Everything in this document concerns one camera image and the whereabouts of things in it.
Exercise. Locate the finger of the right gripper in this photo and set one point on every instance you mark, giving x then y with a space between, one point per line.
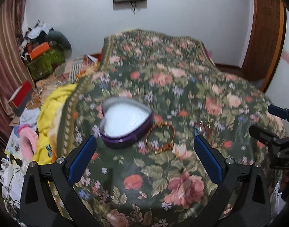
271 140
282 113

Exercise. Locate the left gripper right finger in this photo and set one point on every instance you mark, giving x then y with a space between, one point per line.
252 206

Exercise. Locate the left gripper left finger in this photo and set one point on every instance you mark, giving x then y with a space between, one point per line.
37 205

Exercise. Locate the purple heart-shaped tin box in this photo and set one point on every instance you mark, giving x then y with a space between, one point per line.
125 121

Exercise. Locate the floral green bedspread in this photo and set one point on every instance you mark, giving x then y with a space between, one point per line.
159 180

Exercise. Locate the pink plush slipper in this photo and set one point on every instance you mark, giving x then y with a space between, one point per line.
27 141

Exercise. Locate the brown wooden door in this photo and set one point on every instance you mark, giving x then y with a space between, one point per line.
266 42

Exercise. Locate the yellow blanket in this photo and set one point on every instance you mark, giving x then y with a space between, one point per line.
48 124

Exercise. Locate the red and white box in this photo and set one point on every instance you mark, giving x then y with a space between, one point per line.
20 97

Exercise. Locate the striped red curtain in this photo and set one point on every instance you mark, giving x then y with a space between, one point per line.
13 72

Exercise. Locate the striped patchwork quilt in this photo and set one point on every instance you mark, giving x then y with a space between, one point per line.
68 73

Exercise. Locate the orange shoe box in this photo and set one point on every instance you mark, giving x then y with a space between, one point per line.
39 50

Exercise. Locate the dark grey bag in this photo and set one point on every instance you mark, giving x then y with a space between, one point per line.
58 39

